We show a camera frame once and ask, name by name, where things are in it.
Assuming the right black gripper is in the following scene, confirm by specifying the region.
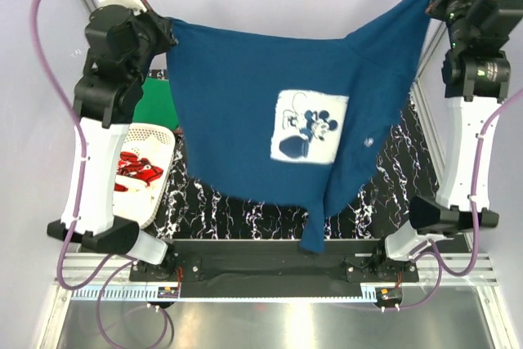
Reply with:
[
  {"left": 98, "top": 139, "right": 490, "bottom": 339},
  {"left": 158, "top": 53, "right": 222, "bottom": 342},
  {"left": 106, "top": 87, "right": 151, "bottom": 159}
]
[{"left": 425, "top": 0, "right": 499, "bottom": 49}]

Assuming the blue t shirt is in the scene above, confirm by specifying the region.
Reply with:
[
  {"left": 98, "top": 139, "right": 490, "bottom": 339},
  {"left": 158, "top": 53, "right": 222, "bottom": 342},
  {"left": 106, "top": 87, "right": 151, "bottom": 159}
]
[{"left": 167, "top": 0, "right": 431, "bottom": 253}]

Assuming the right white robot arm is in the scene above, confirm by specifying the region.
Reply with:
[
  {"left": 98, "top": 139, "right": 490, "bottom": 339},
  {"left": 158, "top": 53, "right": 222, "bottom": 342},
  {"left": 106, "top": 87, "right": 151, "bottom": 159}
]
[{"left": 370, "top": 0, "right": 522, "bottom": 281}]

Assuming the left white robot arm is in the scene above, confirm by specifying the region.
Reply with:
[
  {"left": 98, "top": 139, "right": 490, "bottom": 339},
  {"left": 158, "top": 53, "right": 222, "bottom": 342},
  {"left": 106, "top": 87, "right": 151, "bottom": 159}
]
[{"left": 47, "top": 0, "right": 177, "bottom": 280}]

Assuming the folded green t shirt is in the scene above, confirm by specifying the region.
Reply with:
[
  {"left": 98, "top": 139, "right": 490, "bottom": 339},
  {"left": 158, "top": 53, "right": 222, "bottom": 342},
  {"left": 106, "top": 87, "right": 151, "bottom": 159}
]
[{"left": 132, "top": 78, "right": 179, "bottom": 131}]

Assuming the white plastic laundry basket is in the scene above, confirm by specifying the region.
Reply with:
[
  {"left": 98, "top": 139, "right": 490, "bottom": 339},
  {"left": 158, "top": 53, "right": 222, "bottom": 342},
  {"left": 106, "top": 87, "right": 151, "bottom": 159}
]
[{"left": 113, "top": 123, "right": 176, "bottom": 229}]

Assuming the red and white t shirt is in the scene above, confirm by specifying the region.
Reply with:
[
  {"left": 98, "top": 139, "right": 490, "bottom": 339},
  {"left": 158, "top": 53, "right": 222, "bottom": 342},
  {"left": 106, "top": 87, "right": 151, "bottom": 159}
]
[{"left": 114, "top": 151, "right": 164, "bottom": 192}]

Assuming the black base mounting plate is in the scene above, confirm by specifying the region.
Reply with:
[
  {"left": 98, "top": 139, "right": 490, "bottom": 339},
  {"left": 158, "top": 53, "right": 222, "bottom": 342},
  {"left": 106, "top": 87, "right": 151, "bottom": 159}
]
[{"left": 129, "top": 239, "right": 419, "bottom": 284}]

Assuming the left small electronics board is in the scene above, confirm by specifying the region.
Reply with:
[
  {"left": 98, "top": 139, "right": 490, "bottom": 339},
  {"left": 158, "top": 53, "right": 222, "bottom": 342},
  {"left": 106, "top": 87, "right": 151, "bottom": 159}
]
[{"left": 157, "top": 286, "right": 180, "bottom": 298}]

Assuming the small electronics board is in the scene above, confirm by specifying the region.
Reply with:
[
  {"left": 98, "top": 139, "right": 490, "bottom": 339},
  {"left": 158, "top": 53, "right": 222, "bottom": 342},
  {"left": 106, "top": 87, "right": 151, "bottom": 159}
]
[
  {"left": 377, "top": 287, "right": 403, "bottom": 302},
  {"left": 157, "top": 286, "right": 180, "bottom": 298}
]

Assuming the right small electronics board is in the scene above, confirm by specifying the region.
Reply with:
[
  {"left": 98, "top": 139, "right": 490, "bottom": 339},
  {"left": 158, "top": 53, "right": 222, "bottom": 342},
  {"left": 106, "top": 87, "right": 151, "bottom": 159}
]
[{"left": 377, "top": 287, "right": 403, "bottom": 302}]

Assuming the right aluminium frame post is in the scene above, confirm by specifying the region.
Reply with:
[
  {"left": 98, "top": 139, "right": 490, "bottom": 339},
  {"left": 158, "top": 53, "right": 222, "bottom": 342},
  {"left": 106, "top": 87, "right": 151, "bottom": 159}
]
[{"left": 414, "top": 19, "right": 446, "bottom": 84}]

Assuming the white slotted cable duct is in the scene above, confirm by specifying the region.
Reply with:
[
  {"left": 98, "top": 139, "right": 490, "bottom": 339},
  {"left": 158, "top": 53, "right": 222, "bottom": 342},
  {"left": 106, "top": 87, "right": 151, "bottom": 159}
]
[{"left": 72, "top": 284, "right": 378, "bottom": 303}]

